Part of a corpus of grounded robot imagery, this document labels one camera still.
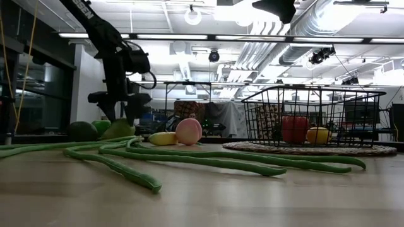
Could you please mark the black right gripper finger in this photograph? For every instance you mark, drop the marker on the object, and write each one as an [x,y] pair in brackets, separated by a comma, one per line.
[277,9]

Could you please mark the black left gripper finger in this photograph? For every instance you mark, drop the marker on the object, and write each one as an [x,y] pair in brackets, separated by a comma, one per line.
[109,112]
[134,113]

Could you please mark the bright green apple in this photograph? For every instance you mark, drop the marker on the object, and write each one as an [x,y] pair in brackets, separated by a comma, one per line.
[101,126]

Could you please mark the green pear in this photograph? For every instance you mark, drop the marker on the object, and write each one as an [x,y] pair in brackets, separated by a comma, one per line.
[118,130]

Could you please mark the dark green avocado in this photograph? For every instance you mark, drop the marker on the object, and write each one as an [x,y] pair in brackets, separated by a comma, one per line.
[82,131]

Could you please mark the pink peach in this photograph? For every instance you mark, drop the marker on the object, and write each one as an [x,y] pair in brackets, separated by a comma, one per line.
[188,131]

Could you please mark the long green bean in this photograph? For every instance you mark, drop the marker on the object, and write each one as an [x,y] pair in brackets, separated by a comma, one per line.
[139,179]
[300,164]
[221,163]
[347,160]
[19,152]

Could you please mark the red bell pepper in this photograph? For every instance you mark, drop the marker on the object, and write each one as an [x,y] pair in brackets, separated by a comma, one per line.
[295,129]

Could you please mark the yellow lemon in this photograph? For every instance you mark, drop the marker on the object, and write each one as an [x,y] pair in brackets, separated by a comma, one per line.
[318,135]

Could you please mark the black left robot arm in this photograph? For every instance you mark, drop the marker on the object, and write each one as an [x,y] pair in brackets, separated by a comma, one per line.
[94,25]

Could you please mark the patterned tapestry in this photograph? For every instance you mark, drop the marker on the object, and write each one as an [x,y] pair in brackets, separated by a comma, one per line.
[189,108]

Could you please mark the black ceiling spotlight cluster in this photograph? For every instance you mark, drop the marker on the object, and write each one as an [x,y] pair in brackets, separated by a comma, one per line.
[322,55]

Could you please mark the overhead light bar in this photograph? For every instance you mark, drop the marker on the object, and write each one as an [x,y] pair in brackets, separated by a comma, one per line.
[173,37]

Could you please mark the round black ceiling lamp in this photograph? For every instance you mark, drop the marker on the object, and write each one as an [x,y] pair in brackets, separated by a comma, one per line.
[214,56]

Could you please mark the grey cloth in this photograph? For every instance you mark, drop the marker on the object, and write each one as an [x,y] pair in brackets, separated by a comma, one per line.
[227,116]

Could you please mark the small black ceiling fixture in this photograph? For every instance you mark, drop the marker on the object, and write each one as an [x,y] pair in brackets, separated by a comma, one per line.
[350,80]

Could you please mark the small white cylinder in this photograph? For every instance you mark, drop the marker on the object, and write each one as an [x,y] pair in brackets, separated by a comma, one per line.
[8,139]

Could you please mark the black monitor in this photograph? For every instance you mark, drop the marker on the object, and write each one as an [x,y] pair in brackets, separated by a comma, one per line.
[363,112]

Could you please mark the round woven placemat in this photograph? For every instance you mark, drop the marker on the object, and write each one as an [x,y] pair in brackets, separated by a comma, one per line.
[309,150]

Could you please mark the black box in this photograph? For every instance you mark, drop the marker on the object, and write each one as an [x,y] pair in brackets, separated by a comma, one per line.
[398,121]

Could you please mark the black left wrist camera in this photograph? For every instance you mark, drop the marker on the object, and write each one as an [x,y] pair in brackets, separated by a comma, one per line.
[139,61]

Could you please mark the black stand frame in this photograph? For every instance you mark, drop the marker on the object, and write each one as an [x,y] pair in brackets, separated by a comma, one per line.
[166,104]

